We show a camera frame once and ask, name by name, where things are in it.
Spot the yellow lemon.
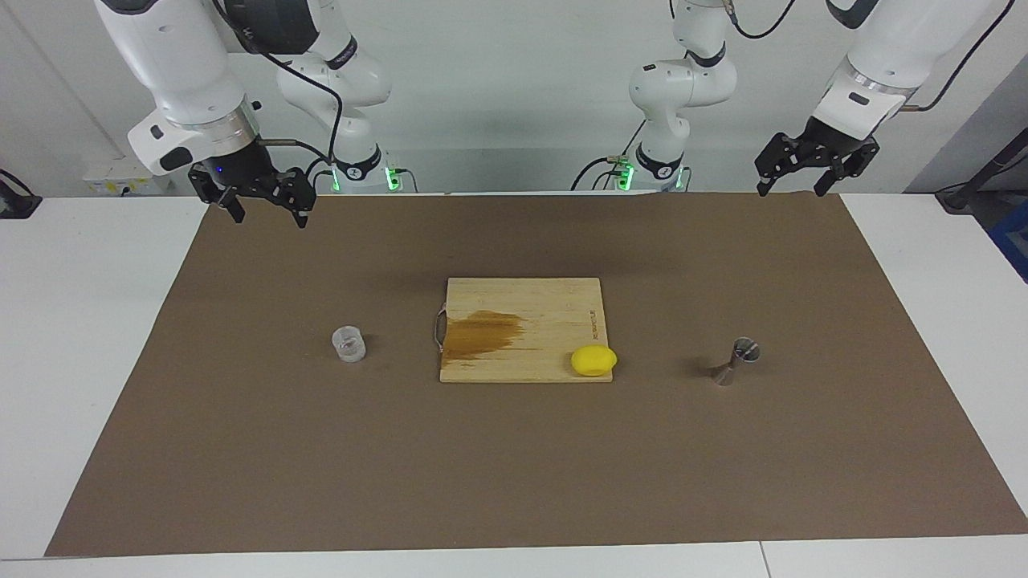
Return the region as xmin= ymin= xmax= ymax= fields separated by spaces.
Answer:
xmin=570 ymin=344 xmax=618 ymax=377

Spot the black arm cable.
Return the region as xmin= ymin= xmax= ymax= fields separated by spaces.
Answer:
xmin=723 ymin=0 xmax=1017 ymax=113
xmin=210 ymin=0 xmax=346 ymax=181

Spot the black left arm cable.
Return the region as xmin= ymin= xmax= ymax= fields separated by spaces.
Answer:
xmin=723 ymin=0 xmax=1017 ymax=113

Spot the brown table mat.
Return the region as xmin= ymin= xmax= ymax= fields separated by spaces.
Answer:
xmin=44 ymin=191 xmax=1028 ymax=557

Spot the black clamp base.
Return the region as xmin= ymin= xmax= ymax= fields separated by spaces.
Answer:
xmin=0 ymin=169 xmax=43 ymax=219

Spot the blue crate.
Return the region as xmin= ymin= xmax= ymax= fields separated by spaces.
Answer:
xmin=989 ymin=201 xmax=1028 ymax=283

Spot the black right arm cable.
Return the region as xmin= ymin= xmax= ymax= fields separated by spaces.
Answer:
xmin=210 ymin=0 xmax=346 ymax=181

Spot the black stand leg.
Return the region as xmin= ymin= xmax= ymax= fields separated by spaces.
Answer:
xmin=936 ymin=128 xmax=1028 ymax=214

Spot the clear plastic cup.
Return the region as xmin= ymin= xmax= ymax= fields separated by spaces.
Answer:
xmin=332 ymin=325 xmax=367 ymax=363

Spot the white wall socket box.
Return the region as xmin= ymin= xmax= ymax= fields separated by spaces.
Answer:
xmin=83 ymin=157 xmax=173 ymax=196

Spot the steel jigger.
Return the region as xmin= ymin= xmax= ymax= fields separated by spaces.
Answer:
xmin=709 ymin=337 xmax=761 ymax=387

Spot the black left base cable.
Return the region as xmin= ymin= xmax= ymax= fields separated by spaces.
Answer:
xmin=571 ymin=120 xmax=647 ymax=192

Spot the stained wooden cutting board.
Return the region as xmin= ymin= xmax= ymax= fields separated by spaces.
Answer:
xmin=434 ymin=277 xmax=614 ymax=384

